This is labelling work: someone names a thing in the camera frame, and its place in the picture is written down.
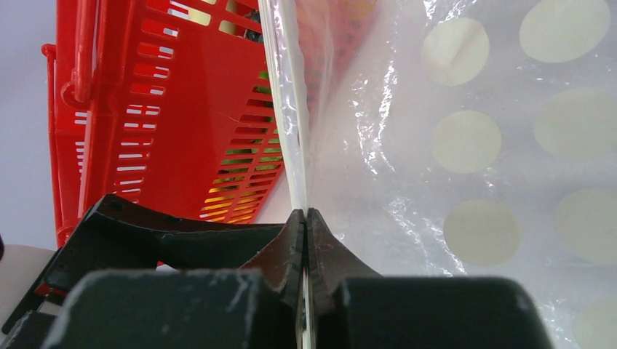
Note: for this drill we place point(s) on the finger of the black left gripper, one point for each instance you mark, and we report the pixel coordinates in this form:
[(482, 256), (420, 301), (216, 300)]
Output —
[(144, 241)]

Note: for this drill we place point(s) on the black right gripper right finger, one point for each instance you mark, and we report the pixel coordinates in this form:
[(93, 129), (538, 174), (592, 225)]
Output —
[(353, 306)]

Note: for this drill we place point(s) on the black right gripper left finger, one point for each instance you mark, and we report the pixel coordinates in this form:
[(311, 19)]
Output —
[(193, 308)]

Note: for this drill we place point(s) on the clear dotted zip top bag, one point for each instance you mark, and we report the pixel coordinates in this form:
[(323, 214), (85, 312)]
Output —
[(460, 138)]

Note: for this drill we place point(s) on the red plastic shopping basket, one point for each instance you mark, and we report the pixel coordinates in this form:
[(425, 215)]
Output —
[(164, 103)]

